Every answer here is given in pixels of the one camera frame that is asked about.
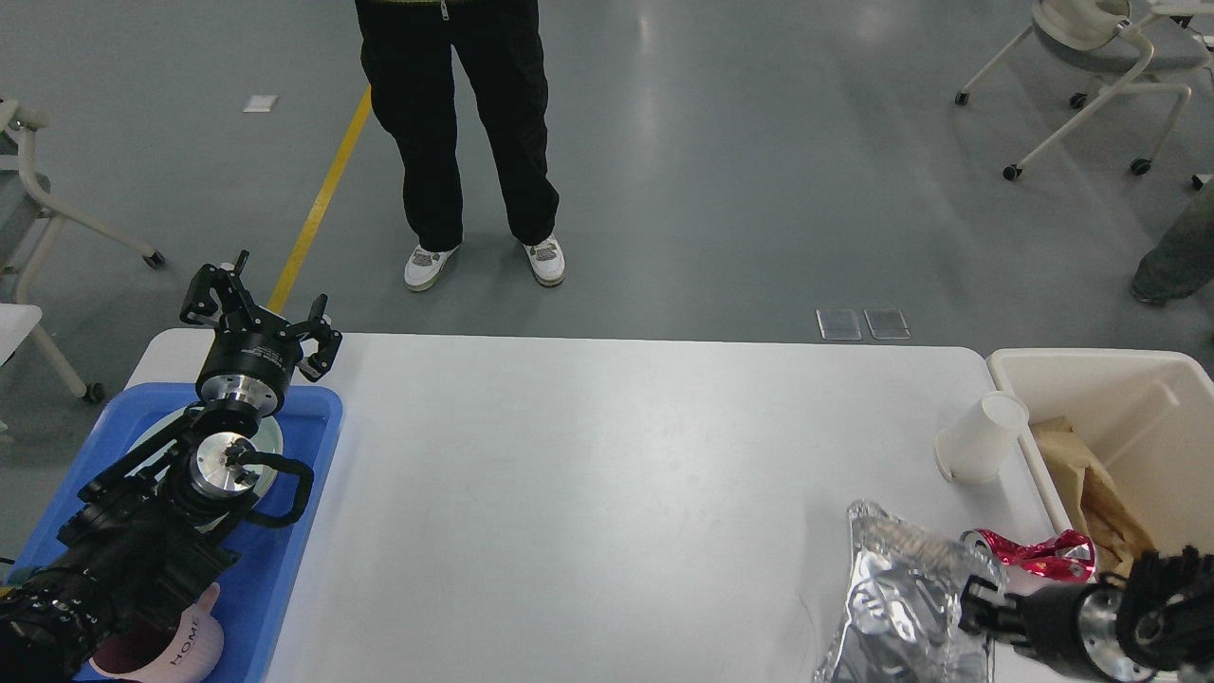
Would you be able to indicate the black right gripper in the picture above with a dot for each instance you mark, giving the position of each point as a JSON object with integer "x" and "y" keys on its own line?
{"x": 1069, "y": 627}

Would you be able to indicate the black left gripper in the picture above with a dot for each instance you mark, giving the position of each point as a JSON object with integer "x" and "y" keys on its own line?
{"x": 243, "y": 363}

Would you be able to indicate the crushed red soda can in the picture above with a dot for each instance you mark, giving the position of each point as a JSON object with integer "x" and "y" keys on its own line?
{"x": 1069, "y": 556}

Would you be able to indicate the aluminium foil tray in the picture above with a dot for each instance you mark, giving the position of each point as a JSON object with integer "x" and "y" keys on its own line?
{"x": 903, "y": 605}

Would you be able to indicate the light green plate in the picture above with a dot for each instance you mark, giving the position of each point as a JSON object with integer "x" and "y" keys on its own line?
{"x": 268, "y": 446}

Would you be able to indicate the brown paper bag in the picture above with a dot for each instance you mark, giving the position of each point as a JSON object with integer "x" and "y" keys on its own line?
{"x": 1091, "y": 498}

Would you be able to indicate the white paper cup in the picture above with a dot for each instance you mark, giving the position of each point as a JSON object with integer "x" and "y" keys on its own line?
{"x": 972, "y": 448}

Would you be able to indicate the pink mug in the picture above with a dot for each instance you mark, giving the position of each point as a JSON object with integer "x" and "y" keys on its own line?
{"x": 186, "y": 652}

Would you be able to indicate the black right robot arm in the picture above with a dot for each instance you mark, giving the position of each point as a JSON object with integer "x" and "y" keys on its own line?
{"x": 1158, "y": 620}

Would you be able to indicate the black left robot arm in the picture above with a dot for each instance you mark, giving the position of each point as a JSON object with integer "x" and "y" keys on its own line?
{"x": 149, "y": 538}

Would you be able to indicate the beige plastic bin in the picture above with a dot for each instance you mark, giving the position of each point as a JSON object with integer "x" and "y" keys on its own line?
{"x": 1148, "y": 418}

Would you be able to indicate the white chair left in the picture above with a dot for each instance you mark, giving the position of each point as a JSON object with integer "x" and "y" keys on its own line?
{"x": 20, "y": 125}

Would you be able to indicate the right floor socket plate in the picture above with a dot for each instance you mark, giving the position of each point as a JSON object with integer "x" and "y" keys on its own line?
{"x": 887, "y": 324}

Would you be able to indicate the floor socket plate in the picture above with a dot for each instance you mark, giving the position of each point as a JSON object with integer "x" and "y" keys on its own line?
{"x": 887, "y": 324}
{"x": 839, "y": 324}

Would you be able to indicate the left floor socket plate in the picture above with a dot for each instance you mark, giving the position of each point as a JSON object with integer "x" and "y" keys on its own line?
{"x": 839, "y": 324}

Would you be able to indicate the person in blue jeans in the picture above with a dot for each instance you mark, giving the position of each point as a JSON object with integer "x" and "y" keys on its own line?
{"x": 1182, "y": 261}

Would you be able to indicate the white office chair right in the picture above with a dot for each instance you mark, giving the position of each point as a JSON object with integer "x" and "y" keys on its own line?
{"x": 1124, "y": 47}

